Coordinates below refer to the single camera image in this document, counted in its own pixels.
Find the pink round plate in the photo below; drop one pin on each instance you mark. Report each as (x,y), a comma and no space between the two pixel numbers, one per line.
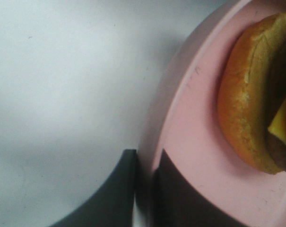
(182,120)

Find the burger with golden bun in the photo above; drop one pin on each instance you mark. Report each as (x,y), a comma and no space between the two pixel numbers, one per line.
(251,102)

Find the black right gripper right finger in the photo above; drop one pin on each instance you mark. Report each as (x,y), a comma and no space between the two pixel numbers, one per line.
(178,204)

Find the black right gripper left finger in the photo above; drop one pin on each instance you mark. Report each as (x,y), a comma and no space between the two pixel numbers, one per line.
(112,204)

